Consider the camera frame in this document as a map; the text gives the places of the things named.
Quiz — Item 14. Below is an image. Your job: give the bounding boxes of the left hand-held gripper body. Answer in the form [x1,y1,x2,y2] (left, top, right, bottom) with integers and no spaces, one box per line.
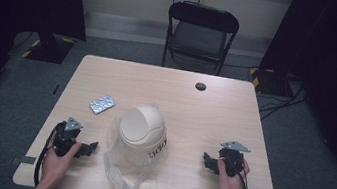
[50,114,87,160]

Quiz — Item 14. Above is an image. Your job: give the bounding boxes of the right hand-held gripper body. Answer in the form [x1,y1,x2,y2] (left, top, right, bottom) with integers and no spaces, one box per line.
[215,138,253,180]

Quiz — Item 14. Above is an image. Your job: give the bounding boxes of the silver pill blister pack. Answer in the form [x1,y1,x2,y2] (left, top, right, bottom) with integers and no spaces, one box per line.
[87,92,118,118]

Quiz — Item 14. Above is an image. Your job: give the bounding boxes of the white swing-lid trash bin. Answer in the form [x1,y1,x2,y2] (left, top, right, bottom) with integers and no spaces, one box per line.
[114,100,172,163]

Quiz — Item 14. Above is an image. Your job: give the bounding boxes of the person's left hand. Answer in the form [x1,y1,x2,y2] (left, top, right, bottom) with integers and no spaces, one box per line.
[37,136,83,189]

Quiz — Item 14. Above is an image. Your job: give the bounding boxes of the person's right hand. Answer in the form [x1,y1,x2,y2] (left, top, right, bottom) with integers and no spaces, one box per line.
[213,154,253,189]

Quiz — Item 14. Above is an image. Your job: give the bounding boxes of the grey tape strip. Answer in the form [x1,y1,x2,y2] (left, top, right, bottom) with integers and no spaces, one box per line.
[10,153,38,169]

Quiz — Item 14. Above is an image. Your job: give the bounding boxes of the black stand base striped tape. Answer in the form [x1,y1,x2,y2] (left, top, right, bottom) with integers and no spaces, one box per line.
[20,30,78,67]
[245,64,299,100]

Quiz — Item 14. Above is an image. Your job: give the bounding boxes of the black folding chair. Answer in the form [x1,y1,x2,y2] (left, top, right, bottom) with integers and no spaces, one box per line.
[159,0,243,79]

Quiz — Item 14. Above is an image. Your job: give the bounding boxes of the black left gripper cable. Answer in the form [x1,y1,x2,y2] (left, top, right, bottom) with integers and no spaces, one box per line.
[31,118,67,189]

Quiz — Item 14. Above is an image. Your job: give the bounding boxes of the black table cable hole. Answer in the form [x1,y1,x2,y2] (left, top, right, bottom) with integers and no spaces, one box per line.
[193,80,209,93]

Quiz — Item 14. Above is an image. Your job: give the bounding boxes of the black floor cables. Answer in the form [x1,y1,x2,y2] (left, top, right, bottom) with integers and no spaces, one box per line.
[255,71,310,128]

